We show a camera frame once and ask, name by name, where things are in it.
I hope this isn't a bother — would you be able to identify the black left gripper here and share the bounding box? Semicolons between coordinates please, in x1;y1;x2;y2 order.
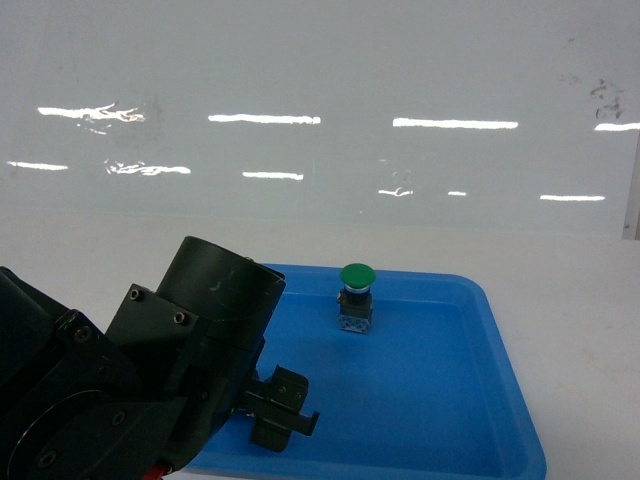
231;365;319;452

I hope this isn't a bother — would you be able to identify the green mushroom push button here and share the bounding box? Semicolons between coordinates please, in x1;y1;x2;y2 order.
337;263;376;334

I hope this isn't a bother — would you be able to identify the blue plastic tray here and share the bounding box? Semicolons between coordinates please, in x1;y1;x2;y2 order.
190;265;547;479

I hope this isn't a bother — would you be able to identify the white whiteboard panel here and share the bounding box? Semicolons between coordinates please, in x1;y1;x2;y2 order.
1;1;639;238

